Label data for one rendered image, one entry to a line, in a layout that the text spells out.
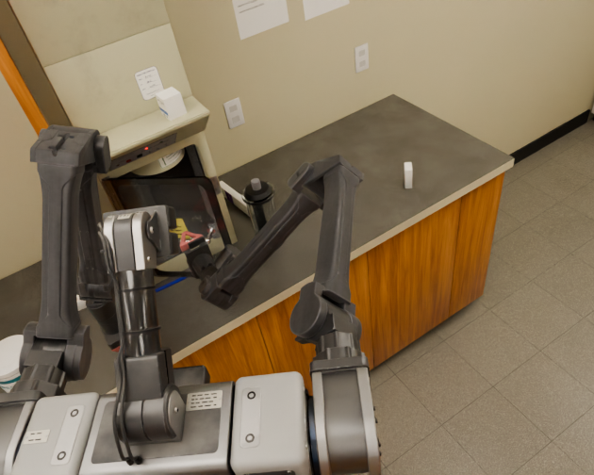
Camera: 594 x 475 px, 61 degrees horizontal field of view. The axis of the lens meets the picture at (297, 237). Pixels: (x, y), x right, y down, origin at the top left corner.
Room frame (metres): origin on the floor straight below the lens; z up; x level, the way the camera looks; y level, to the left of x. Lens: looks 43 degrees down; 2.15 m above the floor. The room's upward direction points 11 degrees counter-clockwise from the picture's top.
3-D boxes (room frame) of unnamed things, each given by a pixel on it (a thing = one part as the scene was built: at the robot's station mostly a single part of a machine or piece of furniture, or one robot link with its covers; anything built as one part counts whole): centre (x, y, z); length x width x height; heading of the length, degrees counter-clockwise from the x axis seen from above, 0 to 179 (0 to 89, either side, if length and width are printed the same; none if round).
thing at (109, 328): (0.83, 0.49, 1.21); 0.10 x 0.07 x 0.07; 25
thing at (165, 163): (1.35, 0.38, 1.34); 0.18 x 0.18 x 0.05
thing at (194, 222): (1.13, 0.34, 1.19); 0.30 x 0.01 x 0.40; 74
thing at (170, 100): (1.23, 0.25, 1.54); 0.05 x 0.05 x 0.06; 30
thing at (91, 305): (0.83, 0.49, 1.27); 0.07 x 0.06 x 0.07; 174
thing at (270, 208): (1.28, 0.09, 1.06); 0.11 x 0.11 x 0.21
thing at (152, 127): (1.20, 0.33, 1.46); 0.32 x 0.12 x 0.10; 115
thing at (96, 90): (1.36, 0.41, 1.33); 0.32 x 0.25 x 0.77; 115
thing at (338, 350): (0.43, -0.03, 1.45); 0.09 x 0.08 x 0.12; 84
